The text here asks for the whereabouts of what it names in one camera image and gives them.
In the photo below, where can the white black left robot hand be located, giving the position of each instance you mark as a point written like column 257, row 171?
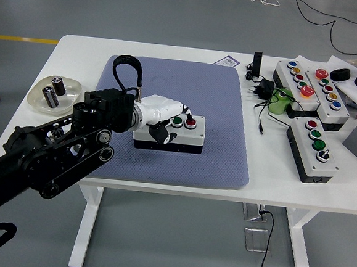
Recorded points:
column 162, row 107

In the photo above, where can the four-button control box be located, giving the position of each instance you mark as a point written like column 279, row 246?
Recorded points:
column 193, row 137
column 327, row 170

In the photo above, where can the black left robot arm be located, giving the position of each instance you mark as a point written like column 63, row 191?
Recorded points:
column 56, row 158

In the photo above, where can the five-button box, blue end button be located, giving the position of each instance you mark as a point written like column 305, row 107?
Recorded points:
column 284, row 69
column 337, row 116

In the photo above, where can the blue-grey textured mat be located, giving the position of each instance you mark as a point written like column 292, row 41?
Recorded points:
column 179, row 167

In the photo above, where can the purple white label card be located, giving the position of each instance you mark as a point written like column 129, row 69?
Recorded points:
column 228, row 61

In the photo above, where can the cream shallow dish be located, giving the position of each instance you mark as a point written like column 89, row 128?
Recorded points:
column 71, row 88

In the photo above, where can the brown cylindrical capacitor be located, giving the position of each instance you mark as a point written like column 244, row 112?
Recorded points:
column 50, row 98
column 59, row 87

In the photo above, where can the black upright small device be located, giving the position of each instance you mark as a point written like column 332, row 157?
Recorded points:
column 257, row 64

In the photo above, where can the black power adapter plug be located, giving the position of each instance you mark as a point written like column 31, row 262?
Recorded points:
column 267, row 86

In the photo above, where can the green cylindrical cup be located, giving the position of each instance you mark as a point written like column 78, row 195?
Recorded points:
column 276, row 107

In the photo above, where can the white table leg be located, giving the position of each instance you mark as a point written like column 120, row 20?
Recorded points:
column 301, row 248
column 86, row 225

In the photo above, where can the white flat box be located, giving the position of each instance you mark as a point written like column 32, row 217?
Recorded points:
column 338, row 63

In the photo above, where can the clear acrylic bracket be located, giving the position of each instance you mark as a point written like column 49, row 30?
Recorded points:
column 252, row 212
column 255, row 240

